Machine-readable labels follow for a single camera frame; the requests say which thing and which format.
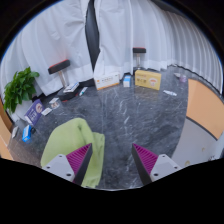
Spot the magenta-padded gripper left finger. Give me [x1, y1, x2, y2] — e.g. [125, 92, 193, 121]
[41, 143, 94, 186]

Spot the small purple object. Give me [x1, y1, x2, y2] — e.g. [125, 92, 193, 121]
[178, 73, 188, 84]

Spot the white orange cardboard box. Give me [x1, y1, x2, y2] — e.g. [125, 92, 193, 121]
[93, 71, 121, 91]

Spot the white flat packet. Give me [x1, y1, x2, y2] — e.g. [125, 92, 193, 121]
[10, 125, 20, 139]

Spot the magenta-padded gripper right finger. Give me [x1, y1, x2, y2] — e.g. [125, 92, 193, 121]
[130, 143, 183, 186]

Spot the black red bar stool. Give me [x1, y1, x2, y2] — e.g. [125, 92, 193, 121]
[47, 59, 79, 101]
[132, 46, 147, 72]

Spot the light green towel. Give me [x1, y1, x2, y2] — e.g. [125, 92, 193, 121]
[40, 117, 106, 188]

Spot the purple cardboard box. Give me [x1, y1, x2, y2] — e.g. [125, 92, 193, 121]
[23, 98, 45, 127]

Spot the green plant in white pot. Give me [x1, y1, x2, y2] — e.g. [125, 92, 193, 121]
[2, 66, 40, 123]

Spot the small white tube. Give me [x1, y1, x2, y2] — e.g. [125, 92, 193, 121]
[162, 89, 178, 97]

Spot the white booklet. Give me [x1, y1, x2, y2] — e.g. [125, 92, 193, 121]
[62, 81, 80, 94]

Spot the white card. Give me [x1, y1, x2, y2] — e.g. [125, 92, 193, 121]
[40, 107, 53, 117]

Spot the printed picture card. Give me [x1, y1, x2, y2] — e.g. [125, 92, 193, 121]
[48, 97, 62, 110]

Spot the yellow cardboard box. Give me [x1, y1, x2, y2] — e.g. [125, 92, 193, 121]
[134, 69, 162, 91]

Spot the small white blue box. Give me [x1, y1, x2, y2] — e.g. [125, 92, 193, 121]
[122, 74, 132, 88]

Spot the blue cardboard box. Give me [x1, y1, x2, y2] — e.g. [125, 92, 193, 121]
[21, 124, 33, 143]

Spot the white curtain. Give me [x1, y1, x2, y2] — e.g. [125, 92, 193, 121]
[93, 0, 223, 89]
[0, 0, 101, 98]

